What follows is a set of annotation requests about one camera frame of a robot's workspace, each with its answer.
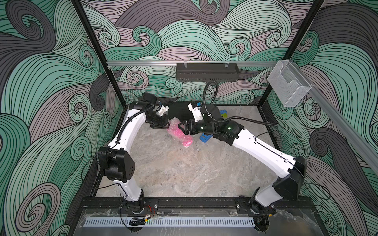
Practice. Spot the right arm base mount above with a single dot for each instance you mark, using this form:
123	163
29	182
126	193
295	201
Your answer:
248	206

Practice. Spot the blue tape dispenser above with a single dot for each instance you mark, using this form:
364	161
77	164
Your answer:
205	137

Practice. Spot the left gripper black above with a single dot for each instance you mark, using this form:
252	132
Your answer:
163	125

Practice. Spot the clear bubble wrap sheet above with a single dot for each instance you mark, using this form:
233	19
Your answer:
180	132

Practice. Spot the aluminium rail wall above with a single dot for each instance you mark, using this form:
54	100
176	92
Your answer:
350	108
174	63

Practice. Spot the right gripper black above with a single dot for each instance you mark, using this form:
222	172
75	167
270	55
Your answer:
188	123

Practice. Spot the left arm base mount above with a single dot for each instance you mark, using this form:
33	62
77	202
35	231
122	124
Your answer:
146	206

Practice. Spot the clear acrylic wall box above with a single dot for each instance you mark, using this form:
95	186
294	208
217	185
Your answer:
289	83

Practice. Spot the black hard case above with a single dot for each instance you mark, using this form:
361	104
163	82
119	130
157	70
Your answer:
180	110

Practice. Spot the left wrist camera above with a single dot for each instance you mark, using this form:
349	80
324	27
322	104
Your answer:
162	110

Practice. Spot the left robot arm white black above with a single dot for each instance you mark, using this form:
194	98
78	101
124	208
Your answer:
115	159

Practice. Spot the white slotted cable duct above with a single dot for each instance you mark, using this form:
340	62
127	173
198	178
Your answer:
172	222

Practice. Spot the blue green sponge block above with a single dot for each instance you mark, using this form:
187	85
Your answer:
224	114

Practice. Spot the black wall shelf tray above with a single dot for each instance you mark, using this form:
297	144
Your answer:
207	73

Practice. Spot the aluminium rail back wall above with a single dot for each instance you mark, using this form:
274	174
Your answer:
174	63

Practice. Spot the aluminium rail right wall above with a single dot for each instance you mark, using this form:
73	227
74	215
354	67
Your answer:
350	108

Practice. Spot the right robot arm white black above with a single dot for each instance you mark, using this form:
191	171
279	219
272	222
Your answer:
291	171

